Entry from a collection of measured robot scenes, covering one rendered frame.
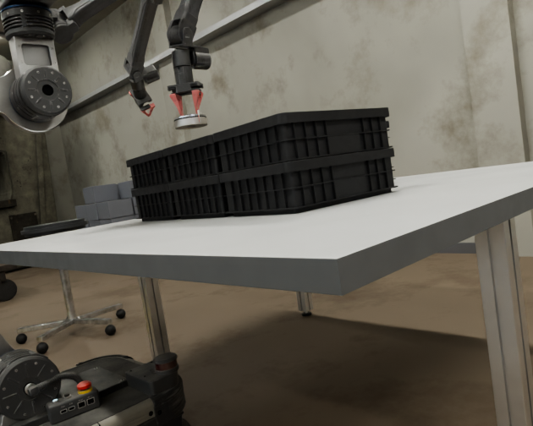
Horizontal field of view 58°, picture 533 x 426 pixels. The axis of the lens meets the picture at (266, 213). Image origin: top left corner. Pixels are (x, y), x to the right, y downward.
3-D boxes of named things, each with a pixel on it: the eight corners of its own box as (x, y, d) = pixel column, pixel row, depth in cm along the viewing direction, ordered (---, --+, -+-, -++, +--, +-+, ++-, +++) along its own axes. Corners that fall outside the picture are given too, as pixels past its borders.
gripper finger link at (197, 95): (185, 118, 157) (181, 90, 156) (206, 115, 156) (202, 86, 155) (178, 117, 151) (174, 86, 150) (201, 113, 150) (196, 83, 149)
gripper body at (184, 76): (173, 95, 157) (170, 72, 156) (204, 90, 155) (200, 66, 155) (167, 91, 150) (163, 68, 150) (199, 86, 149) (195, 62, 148)
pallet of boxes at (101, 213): (165, 251, 653) (152, 177, 645) (118, 263, 606) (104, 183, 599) (128, 251, 729) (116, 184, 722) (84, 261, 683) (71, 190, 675)
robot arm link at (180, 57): (167, 50, 152) (177, 45, 148) (185, 51, 157) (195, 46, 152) (170, 72, 152) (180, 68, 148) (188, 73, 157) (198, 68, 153)
